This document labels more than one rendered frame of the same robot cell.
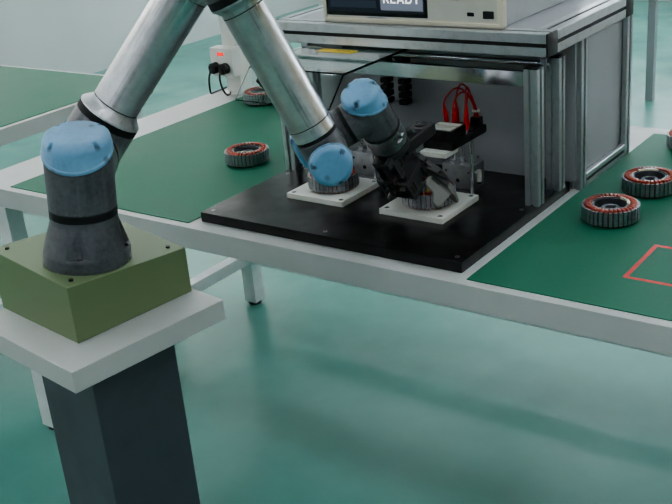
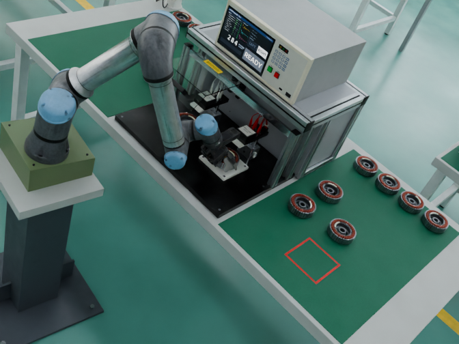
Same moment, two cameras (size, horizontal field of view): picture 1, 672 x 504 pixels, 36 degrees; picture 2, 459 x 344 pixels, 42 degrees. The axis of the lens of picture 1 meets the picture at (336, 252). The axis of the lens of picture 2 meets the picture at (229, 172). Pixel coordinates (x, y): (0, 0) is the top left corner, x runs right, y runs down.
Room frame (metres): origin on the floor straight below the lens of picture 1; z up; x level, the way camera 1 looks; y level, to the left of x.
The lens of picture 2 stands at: (0.10, 0.00, 2.30)
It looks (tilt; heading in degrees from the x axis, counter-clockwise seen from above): 40 degrees down; 353
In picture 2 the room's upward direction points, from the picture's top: 22 degrees clockwise
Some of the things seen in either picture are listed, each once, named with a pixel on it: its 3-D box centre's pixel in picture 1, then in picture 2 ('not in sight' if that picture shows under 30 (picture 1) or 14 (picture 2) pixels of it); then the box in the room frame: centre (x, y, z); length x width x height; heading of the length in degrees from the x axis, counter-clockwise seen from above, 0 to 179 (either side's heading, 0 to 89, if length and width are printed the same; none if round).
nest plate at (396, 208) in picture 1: (429, 204); (223, 162); (1.98, -0.20, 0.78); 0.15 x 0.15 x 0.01; 52
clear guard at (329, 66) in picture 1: (327, 72); (202, 78); (2.13, -0.02, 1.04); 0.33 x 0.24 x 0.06; 142
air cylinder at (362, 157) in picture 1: (370, 160); (210, 115); (2.24, -0.10, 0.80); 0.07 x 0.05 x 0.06; 52
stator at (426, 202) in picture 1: (428, 192); (225, 158); (1.98, -0.20, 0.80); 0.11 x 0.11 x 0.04
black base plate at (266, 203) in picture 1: (384, 201); (205, 147); (2.06, -0.11, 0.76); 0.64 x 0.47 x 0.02; 52
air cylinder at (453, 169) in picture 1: (463, 173); (248, 148); (2.09, -0.29, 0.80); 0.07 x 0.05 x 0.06; 52
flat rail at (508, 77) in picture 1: (398, 69); (238, 91); (2.13, -0.17, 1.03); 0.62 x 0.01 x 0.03; 52
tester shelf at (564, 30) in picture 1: (449, 17); (277, 66); (2.31, -0.30, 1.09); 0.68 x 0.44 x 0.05; 52
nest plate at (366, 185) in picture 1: (334, 189); not in sight; (2.13, -0.01, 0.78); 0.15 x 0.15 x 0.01; 52
